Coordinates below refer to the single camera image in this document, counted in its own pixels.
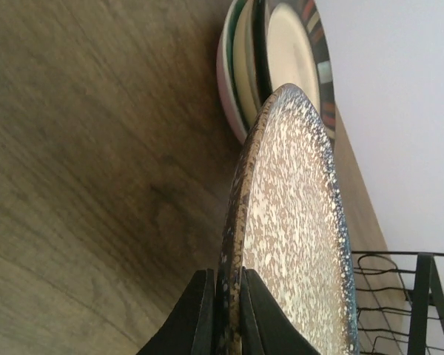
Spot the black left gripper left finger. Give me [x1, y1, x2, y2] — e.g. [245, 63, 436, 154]
[138, 269, 215, 355]

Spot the black wire dish rack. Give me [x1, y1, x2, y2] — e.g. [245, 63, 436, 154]
[353, 251, 444, 354]

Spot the speckled beige large plate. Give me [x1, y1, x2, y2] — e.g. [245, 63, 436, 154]
[216, 84, 359, 354]

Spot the red teal glazed plate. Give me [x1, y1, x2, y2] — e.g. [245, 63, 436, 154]
[216, 1, 249, 144]

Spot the dark striped rim plate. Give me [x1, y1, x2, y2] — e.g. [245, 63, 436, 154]
[250, 0, 336, 141]

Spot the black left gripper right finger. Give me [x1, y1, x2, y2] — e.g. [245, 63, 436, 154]
[240, 268, 318, 355]

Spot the light teal flower plate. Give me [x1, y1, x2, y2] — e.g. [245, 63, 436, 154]
[233, 1, 261, 128]

